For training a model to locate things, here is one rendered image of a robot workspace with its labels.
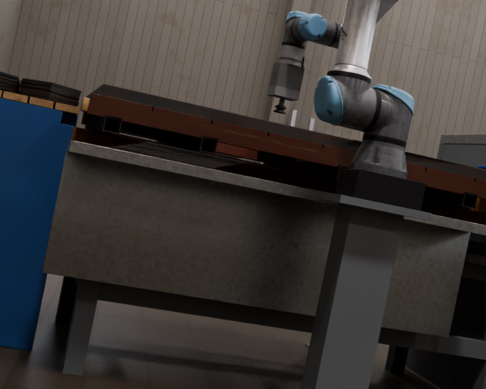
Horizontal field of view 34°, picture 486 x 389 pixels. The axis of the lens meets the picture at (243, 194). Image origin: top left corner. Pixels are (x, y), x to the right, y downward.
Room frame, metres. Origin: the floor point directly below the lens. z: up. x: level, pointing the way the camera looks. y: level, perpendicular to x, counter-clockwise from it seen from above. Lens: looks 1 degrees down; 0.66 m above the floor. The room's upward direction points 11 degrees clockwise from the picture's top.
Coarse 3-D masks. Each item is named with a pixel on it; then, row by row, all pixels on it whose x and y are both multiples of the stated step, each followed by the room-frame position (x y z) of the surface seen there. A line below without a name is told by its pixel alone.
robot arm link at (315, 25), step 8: (304, 16) 2.43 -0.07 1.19; (312, 16) 2.40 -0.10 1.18; (320, 16) 2.41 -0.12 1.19; (296, 24) 2.45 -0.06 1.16; (304, 24) 2.40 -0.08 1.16; (312, 24) 2.40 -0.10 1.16; (320, 24) 2.41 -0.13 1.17; (328, 24) 2.44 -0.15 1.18; (296, 32) 2.46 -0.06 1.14; (304, 32) 2.41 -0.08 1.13; (312, 32) 2.40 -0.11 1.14; (320, 32) 2.41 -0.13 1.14; (328, 32) 2.44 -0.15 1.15; (304, 40) 2.47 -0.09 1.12; (312, 40) 2.45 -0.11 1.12; (320, 40) 2.45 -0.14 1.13; (328, 40) 2.45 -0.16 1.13
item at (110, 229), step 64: (64, 192) 2.27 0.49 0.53; (128, 192) 2.31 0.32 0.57; (192, 192) 2.36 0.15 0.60; (256, 192) 2.41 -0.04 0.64; (64, 256) 2.27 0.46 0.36; (128, 256) 2.32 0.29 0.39; (192, 256) 2.37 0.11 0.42; (256, 256) 2.42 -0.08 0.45; (320, 256) 2.47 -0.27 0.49; (448, 256) 2.59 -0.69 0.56; (384, 320) 2.54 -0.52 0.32; (448, 320) 2.60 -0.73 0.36
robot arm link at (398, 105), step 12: (384, 96) 2.09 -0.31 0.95; (396, 96) 2.09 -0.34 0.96; (408, 96) 2.10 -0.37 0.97; (384, 108) 2.08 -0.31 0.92; (396, 108) 2.09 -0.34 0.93; (408, 108) 2.11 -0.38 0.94; (372, 120) 2.08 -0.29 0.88; (384, 120) 2.09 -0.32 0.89; (396, 120) 2.09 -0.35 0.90; (408, 120) 2.11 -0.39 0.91; (372, 132) 2.11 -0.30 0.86; (384, 132) 2.09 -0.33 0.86; (396, 132) 2.09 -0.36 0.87; (408, 132) 2.13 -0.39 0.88
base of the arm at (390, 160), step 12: (372, 144) 2.10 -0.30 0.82; (384, 144) 2.09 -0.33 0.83; (396, 144) 2.10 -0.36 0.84; (360, 156) 2.11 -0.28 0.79; (372, 156) 2.10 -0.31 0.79; (384, 156) 2.08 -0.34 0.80; (396, 156) 2.09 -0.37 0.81; (360, 168) 2.09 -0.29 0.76; (372, 168) 2.08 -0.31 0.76; (384, 168) 2.07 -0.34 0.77; (396, 168) 2.08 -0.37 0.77
